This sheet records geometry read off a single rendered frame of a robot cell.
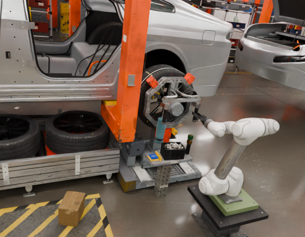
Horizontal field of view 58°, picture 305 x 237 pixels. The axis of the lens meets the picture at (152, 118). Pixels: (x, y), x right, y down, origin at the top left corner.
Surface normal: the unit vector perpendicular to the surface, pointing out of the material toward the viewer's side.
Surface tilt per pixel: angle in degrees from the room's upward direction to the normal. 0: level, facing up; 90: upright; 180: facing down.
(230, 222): 0
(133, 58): 90
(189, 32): 90
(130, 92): 90
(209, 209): 0
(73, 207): 0
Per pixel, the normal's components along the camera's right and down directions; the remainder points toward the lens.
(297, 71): -0.34, 0.36
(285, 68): -0.59, 0.25
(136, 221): 0.13, -0.90
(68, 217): -0.06, 0.40
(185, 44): 0.41, 0.43
